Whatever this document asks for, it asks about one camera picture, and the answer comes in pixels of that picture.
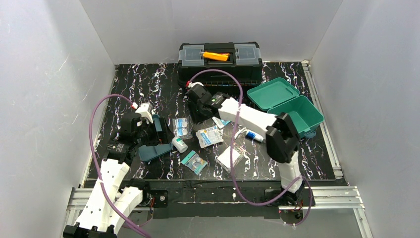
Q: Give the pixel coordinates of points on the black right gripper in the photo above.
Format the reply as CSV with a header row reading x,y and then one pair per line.
x,y
195,107

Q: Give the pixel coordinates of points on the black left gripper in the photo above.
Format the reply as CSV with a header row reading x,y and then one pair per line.
x,y
157,130

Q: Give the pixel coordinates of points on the white medicine bottle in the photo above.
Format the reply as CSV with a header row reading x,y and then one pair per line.
x,y
179,144

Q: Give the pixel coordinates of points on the white blue gauze packet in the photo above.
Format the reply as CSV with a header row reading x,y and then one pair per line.
x,y
209,136

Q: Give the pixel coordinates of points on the teal bandage assortment packet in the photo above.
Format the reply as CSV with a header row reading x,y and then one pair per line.
x,y
194,162

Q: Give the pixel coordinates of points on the white bandage roll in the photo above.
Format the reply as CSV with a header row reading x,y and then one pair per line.
x,y
254,136

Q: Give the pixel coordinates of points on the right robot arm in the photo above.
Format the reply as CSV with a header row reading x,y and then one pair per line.
x,y
278,131

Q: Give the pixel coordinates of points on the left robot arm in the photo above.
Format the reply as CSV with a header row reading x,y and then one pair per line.
x,y
105,213

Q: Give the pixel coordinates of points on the green medicine box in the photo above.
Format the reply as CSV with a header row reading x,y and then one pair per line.
x,y
279,96

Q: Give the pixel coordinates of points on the large blue white packet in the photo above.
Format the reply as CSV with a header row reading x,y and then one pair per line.
x,y
220,123

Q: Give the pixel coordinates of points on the black toolbox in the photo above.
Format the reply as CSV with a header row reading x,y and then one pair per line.
x,y
244,61

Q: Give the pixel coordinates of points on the tweezers in plastic wrap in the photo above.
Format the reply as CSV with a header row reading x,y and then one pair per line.
x,y
239,132

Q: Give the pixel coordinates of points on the clear zip bag white pad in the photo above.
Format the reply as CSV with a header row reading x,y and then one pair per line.
x,y
230,157

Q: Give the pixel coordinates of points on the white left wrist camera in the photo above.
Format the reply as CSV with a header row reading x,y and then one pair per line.
x,y
144,109

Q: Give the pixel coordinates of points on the orange toolbox handle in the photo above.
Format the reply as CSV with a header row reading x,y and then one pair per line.
x,y
216,56

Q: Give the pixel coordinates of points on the aluminium rail frame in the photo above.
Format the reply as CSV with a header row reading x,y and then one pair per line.
x,y
180,192

